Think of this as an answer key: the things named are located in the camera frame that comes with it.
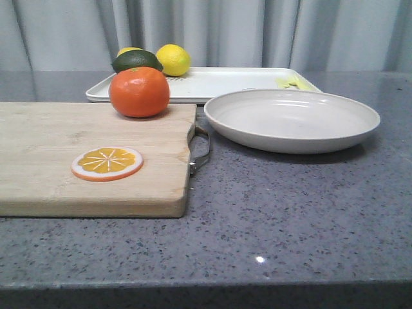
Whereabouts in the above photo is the white round plate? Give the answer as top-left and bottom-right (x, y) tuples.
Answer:
(204, 89), (380, 155)

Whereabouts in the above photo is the orange fruit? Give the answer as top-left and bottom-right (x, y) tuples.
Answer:
(109, 67), (170, 118)

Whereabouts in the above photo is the white rectangular tray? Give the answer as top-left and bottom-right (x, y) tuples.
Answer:
(85, 66), (323, 104)

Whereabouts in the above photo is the yellow lemon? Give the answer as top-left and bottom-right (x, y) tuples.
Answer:
(117, 46), (142, 57)
(156, 44), (191, 77)

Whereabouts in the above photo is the orange slice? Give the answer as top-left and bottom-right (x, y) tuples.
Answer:
(71, 147), (144, 182)

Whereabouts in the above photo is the yellow-green plastic fork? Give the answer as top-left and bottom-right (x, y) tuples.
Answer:
(276, 77), (300, 89)

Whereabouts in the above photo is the yellow-green plastic knife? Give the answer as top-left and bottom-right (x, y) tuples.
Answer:
(294, 77), (313, 91)

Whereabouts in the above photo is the green lime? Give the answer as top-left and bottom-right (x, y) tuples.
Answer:
(111, 50), (164, 73)

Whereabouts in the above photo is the rear yellow lemon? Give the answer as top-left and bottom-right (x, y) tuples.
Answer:
(117, 46), (142, 57)

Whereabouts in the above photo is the wooden cutting board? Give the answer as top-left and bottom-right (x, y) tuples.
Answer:
(1, 102), (196, 218)

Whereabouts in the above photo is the grey curtain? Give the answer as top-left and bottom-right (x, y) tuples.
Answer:
(1, 1), (411, 72)

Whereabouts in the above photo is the metal cutting board handle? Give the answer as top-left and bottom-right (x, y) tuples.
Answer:
(189, 126), (212, 176)

